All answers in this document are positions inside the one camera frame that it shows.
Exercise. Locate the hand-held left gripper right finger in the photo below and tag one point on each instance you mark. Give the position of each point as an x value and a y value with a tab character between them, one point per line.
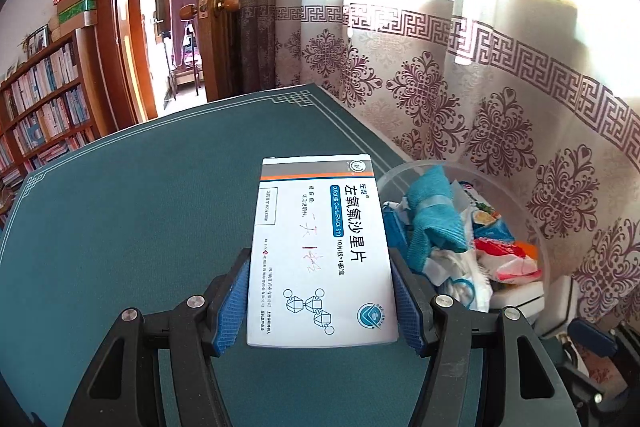
410	307

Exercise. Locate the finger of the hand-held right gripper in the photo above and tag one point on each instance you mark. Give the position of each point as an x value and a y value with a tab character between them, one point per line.
592	337

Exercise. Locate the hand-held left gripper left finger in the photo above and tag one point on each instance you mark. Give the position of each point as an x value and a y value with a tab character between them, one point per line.
234	307

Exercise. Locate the white plastic packet blue edge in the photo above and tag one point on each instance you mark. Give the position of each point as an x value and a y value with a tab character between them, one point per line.
465	282

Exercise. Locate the white medicine box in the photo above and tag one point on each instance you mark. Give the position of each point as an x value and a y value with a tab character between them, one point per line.
520	294
320	257

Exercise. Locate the teal woven cloth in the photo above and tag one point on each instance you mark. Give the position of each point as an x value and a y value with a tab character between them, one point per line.
435	212

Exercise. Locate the red and white packet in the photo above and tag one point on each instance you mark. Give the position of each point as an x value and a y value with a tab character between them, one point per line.
505	257

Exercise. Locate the blue noodle packet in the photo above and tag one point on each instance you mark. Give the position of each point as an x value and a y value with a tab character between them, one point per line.
470	197

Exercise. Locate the clear plastic bowl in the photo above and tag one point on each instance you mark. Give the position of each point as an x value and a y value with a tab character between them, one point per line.
525	212

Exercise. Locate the teal table mat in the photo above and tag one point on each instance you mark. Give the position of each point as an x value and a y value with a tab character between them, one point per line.
150	207

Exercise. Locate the white patterned curtain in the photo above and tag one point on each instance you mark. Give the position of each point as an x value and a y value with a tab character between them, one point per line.
450	107

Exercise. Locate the wooden door with knobs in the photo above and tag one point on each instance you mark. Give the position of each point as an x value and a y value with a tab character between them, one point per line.
220	57

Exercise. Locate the wooden bookcase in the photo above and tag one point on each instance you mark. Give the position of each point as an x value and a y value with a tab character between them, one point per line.
92	92

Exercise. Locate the rows of shelved books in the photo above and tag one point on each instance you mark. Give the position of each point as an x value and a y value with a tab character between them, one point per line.
45	107

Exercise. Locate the hanging purple pants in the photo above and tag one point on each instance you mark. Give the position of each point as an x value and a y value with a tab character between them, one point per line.
182	7

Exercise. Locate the tan cardboard box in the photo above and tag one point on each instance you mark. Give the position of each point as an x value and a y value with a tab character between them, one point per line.
67	31

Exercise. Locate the wooden door frame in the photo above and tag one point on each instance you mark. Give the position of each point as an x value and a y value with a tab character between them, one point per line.
107	32

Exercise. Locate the film strip picture frame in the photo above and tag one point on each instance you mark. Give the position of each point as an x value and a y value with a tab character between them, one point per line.
37	39

